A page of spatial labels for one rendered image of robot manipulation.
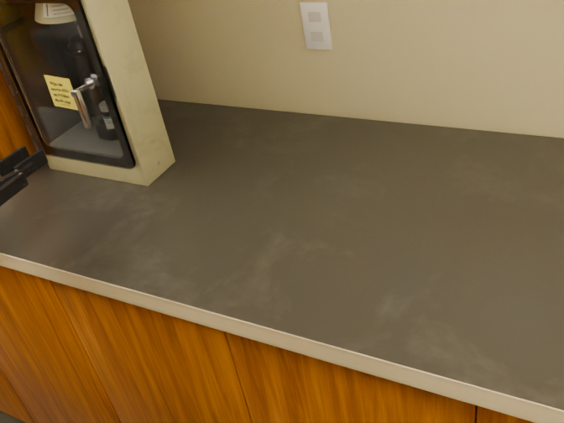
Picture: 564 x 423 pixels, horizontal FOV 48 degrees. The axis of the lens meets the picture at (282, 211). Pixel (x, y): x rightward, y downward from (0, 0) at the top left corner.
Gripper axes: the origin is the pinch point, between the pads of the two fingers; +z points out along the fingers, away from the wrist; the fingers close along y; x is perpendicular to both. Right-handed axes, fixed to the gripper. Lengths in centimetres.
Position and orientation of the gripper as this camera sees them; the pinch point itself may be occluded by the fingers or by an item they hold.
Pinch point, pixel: (23, 162)
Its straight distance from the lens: 129.6
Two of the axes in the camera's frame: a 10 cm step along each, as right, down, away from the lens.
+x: 1.4, 8.1, 5.7
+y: -8.8, -1.6, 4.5
